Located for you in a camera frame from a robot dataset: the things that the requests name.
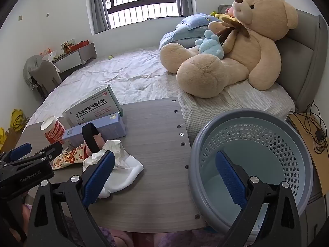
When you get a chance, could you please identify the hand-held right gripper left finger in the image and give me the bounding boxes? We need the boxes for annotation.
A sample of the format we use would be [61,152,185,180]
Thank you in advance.
[27,150,116,247]

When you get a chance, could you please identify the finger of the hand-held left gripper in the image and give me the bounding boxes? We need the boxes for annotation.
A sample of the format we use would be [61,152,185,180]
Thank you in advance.
[15,141,64,168]
[0,142,32,165]

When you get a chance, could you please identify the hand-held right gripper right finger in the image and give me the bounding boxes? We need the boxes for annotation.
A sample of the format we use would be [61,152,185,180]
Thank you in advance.
[215,150,302,247]

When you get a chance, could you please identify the red white snack packet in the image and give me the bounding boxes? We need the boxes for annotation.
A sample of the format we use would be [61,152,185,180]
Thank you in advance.
[52,144,87,171]

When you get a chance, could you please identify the white tissue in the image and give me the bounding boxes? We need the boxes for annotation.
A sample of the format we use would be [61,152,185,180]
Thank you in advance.
[82,140,144,199]

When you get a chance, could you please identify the blue grey plastic basket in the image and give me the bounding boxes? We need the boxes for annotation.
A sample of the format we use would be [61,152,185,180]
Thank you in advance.
[188,109,314,245]

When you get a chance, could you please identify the brown cardboard box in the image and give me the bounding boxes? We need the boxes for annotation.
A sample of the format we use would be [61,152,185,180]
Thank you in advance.
[0,127,26,153]

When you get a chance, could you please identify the red white paper cup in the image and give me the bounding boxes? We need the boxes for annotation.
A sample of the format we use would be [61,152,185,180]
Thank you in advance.
[41,116,66,144]

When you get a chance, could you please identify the light blue carton box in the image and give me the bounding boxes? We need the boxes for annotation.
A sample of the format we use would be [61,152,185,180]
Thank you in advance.
[62,112,126,150]

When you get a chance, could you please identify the white green medicine box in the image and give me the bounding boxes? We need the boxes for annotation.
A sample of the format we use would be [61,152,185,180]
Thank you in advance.
[62,84,124,128]

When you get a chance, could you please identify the grey chair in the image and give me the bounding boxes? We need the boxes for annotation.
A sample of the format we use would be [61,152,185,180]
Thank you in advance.
[31,60,62,99]

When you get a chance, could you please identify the purple fuzzy clothing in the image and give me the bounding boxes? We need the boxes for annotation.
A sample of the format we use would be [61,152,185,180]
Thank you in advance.
[22,203,224,247]

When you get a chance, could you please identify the grey cloth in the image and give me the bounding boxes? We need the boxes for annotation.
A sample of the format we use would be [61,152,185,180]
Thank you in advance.
[23,55,44,90]

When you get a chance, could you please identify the wooden nightstand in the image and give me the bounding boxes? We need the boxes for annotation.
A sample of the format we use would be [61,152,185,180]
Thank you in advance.
[286,113,329,206]

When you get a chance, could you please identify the white tissue pack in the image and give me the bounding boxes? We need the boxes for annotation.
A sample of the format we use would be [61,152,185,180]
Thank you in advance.
[41,50,57,62]

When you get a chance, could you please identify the grey white desk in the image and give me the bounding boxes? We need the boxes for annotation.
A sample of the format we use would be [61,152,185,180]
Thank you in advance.
[53,42,97,74]

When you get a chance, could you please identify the colourful picture card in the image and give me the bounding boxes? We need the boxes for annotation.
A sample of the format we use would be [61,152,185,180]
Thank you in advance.
[61,38,76,54]

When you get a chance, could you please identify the bed with pale sheet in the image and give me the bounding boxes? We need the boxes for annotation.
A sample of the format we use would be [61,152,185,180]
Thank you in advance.
[26,47,296,144]

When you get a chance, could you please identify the flat red box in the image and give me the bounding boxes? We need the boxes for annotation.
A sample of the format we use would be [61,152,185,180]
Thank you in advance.
[69,40,89,52]

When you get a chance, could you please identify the large beige teddy bear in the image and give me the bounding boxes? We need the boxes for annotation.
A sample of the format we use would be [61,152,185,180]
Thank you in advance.
[160,0,299,99]

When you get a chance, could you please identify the small blue plush toy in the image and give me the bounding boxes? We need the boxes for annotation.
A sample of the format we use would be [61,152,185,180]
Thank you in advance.
[195,29,225,59]

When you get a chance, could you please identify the grey padded headboard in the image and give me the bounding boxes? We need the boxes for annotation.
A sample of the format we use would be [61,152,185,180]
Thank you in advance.
[218,4,329,120]

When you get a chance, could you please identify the blue pillows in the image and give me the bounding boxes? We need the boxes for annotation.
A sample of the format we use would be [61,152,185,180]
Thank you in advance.
[159,25,214,50]

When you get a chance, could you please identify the blue printed pillow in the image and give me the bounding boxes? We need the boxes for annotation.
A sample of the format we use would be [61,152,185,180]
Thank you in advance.
[176,14,221,31]

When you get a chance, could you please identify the yellow plush toy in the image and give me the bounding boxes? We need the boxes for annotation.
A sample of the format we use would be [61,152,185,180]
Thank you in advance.
[214,13,241,23]

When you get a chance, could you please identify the pink object with black strap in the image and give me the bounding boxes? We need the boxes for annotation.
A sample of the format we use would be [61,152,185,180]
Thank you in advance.
[82,123,106,158]

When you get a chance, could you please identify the black cable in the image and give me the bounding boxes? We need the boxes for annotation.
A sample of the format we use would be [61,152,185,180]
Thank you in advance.
[290,103,329,155]

